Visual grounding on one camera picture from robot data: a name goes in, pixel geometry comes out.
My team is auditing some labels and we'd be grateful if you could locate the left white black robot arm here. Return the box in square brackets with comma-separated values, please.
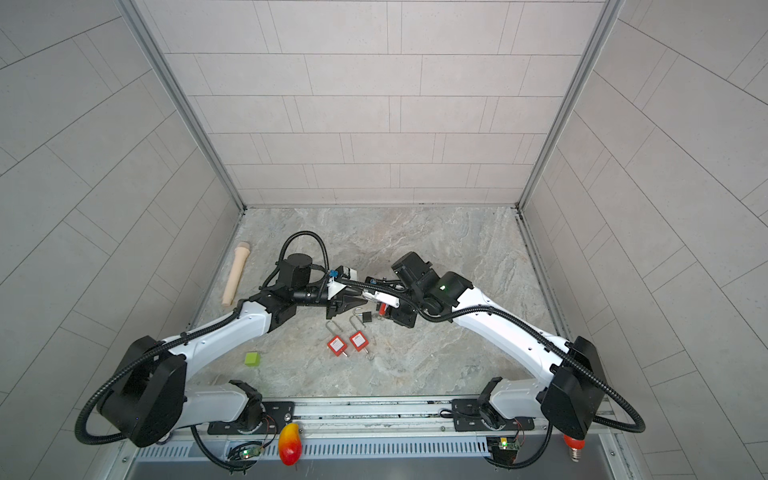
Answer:
[74, 230, 366, 474]

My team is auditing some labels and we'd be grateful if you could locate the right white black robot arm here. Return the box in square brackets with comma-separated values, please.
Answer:
[325, 252, 646, 470]

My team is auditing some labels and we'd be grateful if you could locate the green cube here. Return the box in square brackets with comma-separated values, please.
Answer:
[244, 352, 261, 367]

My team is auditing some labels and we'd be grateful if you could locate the beige toy microphone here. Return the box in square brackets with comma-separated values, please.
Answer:
[221, 242, 250, 307]

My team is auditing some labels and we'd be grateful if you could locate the yellow red mango toy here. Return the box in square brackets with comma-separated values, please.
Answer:
[278, 423, 303, 466]

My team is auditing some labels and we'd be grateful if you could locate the right circuit board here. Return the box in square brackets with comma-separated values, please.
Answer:
[486, 437, 522, 469]

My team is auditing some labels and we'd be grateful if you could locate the circuit board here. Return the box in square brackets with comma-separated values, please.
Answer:
[486, 437, 522, 469]
[227, 441, 264, 466]

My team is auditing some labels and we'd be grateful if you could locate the left circuit board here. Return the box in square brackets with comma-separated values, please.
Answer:
[227, 441, 264, 466]

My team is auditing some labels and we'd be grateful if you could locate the red light bulb toy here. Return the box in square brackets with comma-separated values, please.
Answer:
[563, 435, 585, 463]

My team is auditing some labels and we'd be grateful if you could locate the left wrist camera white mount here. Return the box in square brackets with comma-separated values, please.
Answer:
[326, 266, 358, 300]

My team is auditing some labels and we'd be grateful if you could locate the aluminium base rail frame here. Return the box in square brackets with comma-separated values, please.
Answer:
[107, 392, 634, 480]

